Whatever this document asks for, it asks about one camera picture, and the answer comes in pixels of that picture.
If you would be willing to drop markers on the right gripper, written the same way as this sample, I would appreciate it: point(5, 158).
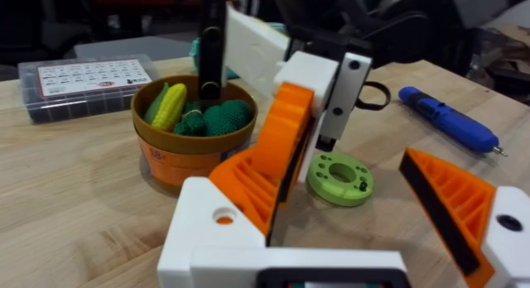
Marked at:
point(252, 48)

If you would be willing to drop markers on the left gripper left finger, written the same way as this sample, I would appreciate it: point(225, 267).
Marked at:
point(194, 213)

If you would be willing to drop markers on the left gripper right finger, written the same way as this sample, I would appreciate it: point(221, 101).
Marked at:
point(463, 201)

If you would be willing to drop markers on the blue electric screwdriver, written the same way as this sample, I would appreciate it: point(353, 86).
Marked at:
point(451, 120)

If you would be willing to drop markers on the small black screw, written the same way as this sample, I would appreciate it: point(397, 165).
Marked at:
point(363, 185)

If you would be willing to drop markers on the orange tub with toy vegetables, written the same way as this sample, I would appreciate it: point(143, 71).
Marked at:
point(182, 143)

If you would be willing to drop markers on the green disc with holes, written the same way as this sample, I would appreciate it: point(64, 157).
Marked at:
point(331, 186)

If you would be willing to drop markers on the cardboard heap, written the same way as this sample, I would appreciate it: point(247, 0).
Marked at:
point(503, 56)

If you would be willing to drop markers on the clear plastic parts box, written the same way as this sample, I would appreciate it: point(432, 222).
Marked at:
point(83, 89)

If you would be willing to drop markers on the grey flat box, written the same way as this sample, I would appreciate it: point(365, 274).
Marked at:
point(132, 47)

